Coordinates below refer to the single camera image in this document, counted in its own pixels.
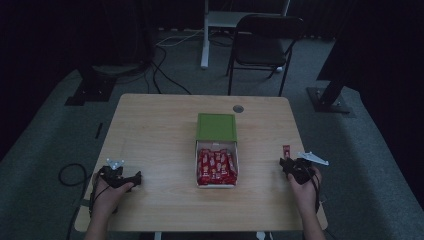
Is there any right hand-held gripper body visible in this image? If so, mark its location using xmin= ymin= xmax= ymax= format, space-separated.
xmin=287 ymin=151 xmax=330 ymax=186

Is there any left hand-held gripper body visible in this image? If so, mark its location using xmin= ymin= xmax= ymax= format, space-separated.
xmin=97 ymin=158 xmax=134 ymax=190

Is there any pile of red snack packets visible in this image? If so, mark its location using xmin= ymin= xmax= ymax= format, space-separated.
xmin=197 ymin=148 xmax=238 ymax=186

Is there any white box drawer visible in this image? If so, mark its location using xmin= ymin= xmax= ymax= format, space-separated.
xmin=194 ymin=139 xmax=241 ymax=190

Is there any green box sleeve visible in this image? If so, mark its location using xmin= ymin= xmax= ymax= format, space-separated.
xmin=195 ymin=112 xmax=238 ymax=143

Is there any person's left hand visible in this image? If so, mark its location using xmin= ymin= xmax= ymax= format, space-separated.
xmin=90 ymin=171 xmax=135 ymax=218

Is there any person's right hand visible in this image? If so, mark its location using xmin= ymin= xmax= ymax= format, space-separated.
xmin=286 ymin=165 xmax=323 ymax=215

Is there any black stand with bolted base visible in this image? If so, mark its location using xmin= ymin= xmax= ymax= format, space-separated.
xmin=306 ymin=33 xmax=355 ymax=115

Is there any black stand with flat base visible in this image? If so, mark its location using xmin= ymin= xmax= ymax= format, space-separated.
xmin=64 ymin=62 xmax=152 ymax=107

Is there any black folding chair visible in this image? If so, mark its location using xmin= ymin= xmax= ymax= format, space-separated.
xmin=225 ymin=13 xmax=305 ymax=98

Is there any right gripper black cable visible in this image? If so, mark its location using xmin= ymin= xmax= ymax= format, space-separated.
xmin=309 ymin=169 xmax=324 ymax=214

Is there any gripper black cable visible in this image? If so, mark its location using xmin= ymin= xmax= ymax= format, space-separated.
xmin=87 ymin=183 xmax=112 ymax=216
xmin=309 ymin=169 xmax=324 ymax=214

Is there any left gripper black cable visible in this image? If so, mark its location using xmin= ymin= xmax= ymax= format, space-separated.
xmin=87 ymin=183 xmax=112 ymax=216

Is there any black floor cable loop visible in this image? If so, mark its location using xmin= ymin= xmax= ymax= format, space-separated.
xmin=58 ymin=162 xmax=89 ymax=187

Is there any long black floor cable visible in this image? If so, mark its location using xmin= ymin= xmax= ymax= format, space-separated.
xmin=151 ymin=44 xmax=193 ymax=96

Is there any white floor cable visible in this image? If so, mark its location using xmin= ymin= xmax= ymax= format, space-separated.
xmin=155 ymin=28 xmax=205 ymax=47

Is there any white desk frame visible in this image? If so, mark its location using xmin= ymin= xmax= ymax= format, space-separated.
xmin=200 ymin=0 xmax=291 ymax=70

